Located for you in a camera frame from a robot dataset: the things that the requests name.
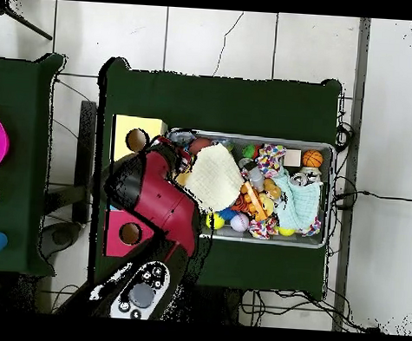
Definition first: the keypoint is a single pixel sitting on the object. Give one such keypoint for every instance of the blue and white plastic packet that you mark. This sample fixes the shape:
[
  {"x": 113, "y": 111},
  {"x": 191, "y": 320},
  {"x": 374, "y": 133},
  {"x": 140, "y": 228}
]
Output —
[{"x": 182, "y": 137}]

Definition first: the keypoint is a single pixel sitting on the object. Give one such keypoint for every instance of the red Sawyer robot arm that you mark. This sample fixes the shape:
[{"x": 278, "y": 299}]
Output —
[{"x": 162, "y": 199}]

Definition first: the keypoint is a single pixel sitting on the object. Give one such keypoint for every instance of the colourful spotted cloth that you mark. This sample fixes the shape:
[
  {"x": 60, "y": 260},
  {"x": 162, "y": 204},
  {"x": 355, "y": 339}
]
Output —
[{"x": 271, "y": 157}]

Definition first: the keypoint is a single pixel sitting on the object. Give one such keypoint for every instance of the black tripod leg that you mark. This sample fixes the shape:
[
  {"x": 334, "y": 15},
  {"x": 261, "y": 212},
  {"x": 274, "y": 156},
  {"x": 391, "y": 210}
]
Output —
[{"x": 27, "y": 23}]

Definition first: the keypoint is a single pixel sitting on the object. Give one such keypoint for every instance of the cream waffle cloth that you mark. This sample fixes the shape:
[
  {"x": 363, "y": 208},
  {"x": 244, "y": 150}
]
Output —
[{"x": 216, "y": 178}]

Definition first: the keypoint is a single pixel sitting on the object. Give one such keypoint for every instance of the brown toy football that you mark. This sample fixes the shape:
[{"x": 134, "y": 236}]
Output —
[{"x": 200, "y": 145}]

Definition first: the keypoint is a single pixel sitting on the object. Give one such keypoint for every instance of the orange plastic toy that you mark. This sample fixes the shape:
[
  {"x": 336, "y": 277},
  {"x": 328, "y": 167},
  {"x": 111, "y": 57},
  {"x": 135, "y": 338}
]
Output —
[{"x": 254, "y": 201}]

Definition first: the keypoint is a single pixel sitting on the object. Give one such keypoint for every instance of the plain wooden block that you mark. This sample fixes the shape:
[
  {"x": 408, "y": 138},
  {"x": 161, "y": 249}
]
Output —
[{"x": 292, "y": 158}]

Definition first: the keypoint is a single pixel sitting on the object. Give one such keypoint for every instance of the mint green cloth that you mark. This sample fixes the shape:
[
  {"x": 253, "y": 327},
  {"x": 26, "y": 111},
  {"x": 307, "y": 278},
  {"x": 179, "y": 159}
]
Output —
[{"x": 301, "y": 204}]

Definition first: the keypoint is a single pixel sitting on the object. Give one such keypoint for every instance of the wooden box with three holes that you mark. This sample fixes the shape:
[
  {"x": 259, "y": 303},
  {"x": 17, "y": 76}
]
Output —
[{"x": 139, "y": 123}]

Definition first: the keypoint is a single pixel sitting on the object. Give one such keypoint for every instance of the clear mesh bin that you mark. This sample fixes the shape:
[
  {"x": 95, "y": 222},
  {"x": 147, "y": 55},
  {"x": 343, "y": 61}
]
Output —
[{"x": 257, "y": 237}]

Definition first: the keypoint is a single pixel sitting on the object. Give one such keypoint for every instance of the dark grey round base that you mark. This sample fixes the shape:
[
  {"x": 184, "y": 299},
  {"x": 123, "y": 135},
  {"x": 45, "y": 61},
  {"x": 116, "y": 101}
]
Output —
[{"x": 61, "y": 236}]

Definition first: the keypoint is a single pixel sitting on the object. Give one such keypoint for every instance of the orange mini basketball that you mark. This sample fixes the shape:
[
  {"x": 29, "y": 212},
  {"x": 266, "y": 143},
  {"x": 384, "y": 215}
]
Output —
[{"x": 312, "y": 158}]

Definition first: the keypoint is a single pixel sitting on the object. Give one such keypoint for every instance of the dark green table cloth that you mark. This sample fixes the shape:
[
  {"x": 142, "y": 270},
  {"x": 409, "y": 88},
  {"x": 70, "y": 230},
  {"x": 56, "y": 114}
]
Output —
[
  {"x": 21, "y": 114},
  {"x": 224, "y": 102}
]

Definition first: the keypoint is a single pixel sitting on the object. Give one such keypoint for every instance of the silver drink can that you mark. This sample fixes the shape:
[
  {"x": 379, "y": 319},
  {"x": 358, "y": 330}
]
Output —
[
  {"x": 244, "y": 161},
  {"x": 298, "y": 179}
]

